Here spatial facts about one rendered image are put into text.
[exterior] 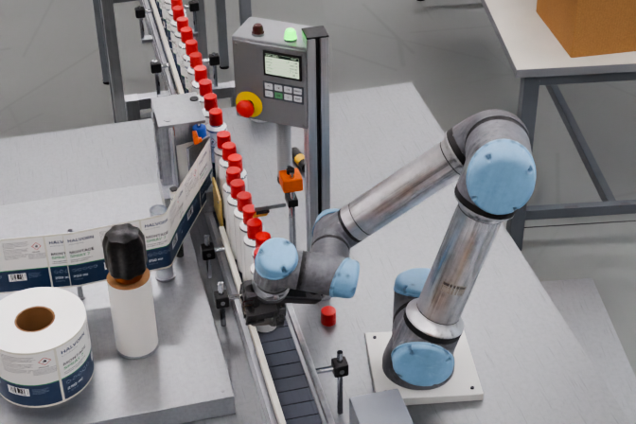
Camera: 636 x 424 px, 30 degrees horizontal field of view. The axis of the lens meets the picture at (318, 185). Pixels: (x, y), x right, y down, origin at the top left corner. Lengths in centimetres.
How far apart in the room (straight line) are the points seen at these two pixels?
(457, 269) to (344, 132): 120
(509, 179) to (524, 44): 188
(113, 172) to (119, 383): 86
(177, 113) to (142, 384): 68
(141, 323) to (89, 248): 24
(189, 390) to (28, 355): 33
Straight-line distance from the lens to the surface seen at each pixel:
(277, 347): 252
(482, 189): 204
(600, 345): 265
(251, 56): 240
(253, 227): 251
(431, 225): 294
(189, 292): 267
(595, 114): 508
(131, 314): 244
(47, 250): 261
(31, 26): 589
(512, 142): 206
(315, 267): 219
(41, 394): 243
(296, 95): 240
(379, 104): 342
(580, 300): 276
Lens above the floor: 257
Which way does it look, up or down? 34 degrees down
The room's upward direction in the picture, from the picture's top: 1 degrees counter-clockwise
